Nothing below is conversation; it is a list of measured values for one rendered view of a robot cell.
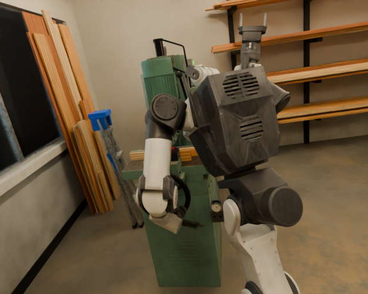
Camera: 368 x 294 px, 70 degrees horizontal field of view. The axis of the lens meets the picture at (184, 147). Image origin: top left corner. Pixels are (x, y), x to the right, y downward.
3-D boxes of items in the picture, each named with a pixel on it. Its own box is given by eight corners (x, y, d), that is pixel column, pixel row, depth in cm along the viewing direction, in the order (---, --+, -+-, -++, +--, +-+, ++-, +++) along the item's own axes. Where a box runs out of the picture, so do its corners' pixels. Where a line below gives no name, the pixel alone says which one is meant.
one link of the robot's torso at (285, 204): (312, 219, 74) (291, 160, 76) (275, 234, 70) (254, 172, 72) (259, 213, 101) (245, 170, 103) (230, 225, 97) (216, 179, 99)
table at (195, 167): (117, 188, 150) (114, 178, 148) (134, 166, 179) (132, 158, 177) (222, 181, 139) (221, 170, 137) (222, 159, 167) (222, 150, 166)
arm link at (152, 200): (176, 225, 98) (170, 214, 81) (149, 224, 99) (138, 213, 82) (178, 198, 103) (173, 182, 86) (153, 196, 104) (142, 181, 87)
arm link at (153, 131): (176, 138, 83) (179, 97, 85) (148, 135, 81) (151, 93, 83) (169, 144, 94) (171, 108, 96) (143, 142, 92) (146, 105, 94)
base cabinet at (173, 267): (157, 287, 184) (136, 199, 161) (172, 234, 238) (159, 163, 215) (221, 287, 175) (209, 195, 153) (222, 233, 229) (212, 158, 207)
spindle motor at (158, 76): (146, 117, 151) (136, 62, 142) (154, 111, 168) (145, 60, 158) (176, 114, 148) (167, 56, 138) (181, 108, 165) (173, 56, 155)
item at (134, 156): (131, 160, 173) (129, 153, 172) (131, 159, 175) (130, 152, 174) (221, 152, 162) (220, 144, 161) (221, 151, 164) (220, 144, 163)
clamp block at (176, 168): (153, 180, 145) (150, 165, 142) (159, 170, 158) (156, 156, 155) (180, 178, 142) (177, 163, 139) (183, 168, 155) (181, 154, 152)
